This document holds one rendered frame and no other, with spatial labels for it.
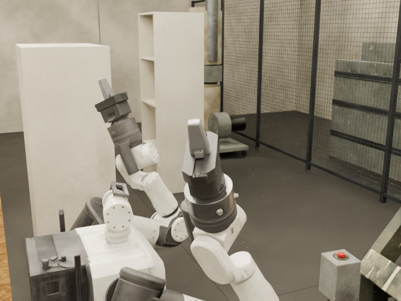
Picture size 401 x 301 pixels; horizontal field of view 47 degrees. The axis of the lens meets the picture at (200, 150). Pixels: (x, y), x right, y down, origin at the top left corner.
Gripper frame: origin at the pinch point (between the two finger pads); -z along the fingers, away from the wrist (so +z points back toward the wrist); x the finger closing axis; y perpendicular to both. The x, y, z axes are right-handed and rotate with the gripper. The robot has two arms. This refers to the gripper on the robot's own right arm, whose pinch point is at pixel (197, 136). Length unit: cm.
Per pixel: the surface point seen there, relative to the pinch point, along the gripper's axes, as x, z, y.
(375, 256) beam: 80, 127, 50
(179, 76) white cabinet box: 398, 189, -90
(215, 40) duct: 603, 239, -70
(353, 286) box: 65, 128, 38
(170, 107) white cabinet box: 380, 216, -104
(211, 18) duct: 613, 208, -71
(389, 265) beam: 72, 124, 54
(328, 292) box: 64, 130, 28
